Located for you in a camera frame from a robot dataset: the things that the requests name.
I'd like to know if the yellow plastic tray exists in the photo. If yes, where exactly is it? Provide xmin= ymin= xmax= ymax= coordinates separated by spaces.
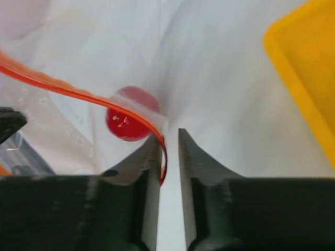
xmin=264 ymin=1 xmax=334 ymax=165

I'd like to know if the clear zip top bag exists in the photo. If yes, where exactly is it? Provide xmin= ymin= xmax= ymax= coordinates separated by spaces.
xmin=1 ymin=1 xmax=167 ymax=180

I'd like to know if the red toy tomato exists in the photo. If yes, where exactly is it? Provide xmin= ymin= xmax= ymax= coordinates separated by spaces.
xmin=106 ymin=86 xmax=161 ymax=142

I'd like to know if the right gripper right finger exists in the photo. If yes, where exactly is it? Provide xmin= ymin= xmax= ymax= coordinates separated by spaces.
xmin=178 ymin=129 xmax=334 ymax=250

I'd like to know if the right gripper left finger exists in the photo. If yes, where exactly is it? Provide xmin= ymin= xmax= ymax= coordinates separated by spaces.
xmin=1 ymin=136 xmax=161 ymax=250

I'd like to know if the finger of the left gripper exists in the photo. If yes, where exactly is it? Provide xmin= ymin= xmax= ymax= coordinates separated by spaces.
xmin=0 ymin=107 xmax=27 ymax=144

